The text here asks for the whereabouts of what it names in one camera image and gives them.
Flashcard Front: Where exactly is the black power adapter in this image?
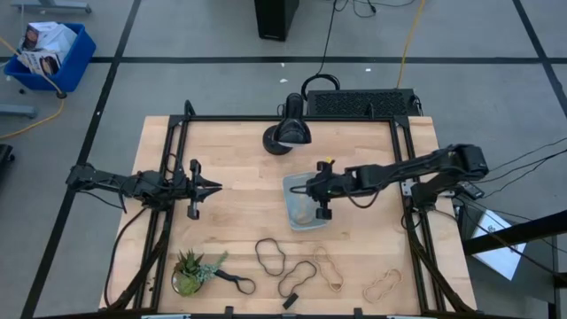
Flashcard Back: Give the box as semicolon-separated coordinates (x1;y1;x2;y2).
459;180;485;200

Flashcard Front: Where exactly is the thin black rubber band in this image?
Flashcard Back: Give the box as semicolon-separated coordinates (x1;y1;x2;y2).
254;237;287;277
277;260;318;299

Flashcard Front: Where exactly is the black tower case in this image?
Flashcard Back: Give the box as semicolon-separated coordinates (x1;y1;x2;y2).
253;0;300;43

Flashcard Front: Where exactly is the white printed cardboard box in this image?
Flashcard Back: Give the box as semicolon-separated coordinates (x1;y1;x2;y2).
19;20;79;58
18;50;63;77

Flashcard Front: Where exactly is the black aluminium table frame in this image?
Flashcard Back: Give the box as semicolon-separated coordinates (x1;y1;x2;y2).
104;99;478;316

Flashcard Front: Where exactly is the black perforated computer case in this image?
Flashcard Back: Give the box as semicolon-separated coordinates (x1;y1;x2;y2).
306;88;422;119

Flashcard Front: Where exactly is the grey metal stand foot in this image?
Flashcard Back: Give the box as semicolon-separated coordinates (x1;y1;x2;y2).
0;104;39;120
11;0;93;14

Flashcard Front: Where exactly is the tan rubber band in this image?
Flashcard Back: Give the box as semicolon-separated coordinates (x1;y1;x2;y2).
312;245;346;293
361;267;404;305

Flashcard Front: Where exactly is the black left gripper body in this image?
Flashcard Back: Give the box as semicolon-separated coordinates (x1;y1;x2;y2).
175;158;203;222

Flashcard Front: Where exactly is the black metal beam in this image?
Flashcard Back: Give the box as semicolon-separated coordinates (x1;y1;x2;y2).
462;210;567;256

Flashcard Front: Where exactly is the black desk lamp camera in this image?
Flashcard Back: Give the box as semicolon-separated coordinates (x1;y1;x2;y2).
261;91;313;156

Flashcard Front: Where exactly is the white paper sheet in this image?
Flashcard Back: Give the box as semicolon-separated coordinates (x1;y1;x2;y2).
470;208;528;282

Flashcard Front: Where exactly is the blue plastic tote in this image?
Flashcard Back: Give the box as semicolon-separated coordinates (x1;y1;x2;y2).
3;21;97;94

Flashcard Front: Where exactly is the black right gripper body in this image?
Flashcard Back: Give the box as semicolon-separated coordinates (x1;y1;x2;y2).
305;159;358;222

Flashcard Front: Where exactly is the succulent plant in glass pot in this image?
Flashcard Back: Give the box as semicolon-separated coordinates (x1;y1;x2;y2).
170;248;230;298

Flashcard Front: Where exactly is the yellow hanging cable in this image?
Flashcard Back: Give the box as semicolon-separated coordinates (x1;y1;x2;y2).
395;0;427;89

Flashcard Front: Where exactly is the silver metal mount plate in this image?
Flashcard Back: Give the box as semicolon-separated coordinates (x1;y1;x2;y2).
400;178;420;197

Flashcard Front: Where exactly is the thin black cable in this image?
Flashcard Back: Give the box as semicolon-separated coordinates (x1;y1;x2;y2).
486;136;567;174
482;149;567;185

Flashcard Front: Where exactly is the white plastic bin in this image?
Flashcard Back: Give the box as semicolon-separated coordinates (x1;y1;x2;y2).
282;171;332;232

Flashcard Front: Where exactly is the black hanging cable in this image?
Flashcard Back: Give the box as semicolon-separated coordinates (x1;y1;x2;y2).
299;0;342;102

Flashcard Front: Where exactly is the yellow floor cable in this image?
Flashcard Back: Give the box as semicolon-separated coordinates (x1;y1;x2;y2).
0;35;66;141

